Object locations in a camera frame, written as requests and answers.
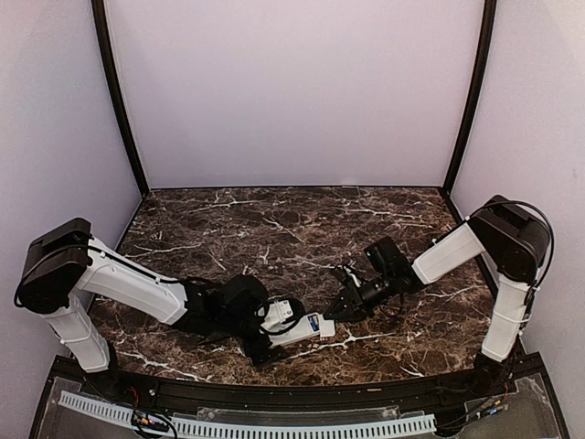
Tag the blue battery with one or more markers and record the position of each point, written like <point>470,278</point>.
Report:
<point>313,321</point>

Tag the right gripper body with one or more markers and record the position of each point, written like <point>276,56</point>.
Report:
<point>372,296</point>

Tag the white slotted cable duct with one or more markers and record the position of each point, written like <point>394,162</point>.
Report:
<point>192,428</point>

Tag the white remote control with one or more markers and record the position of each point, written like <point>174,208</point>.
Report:
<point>300,332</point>

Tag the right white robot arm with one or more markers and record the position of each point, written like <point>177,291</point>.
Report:
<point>515,235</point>

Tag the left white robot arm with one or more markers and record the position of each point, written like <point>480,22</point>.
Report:
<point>69,259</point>

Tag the black front rail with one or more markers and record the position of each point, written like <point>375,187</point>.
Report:
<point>188,396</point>

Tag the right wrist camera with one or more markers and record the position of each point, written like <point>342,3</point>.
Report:
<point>388,261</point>

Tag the right black frame post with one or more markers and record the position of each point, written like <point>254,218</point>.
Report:
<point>473,95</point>

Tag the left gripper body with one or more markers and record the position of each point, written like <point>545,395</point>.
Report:
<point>253,351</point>

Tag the white battery cover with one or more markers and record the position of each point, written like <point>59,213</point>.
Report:
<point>327,328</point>

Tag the left black frame post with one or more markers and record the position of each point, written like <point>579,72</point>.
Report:
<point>114,87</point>

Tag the black frame post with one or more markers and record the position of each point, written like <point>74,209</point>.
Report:
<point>114,87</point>
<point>473,95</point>

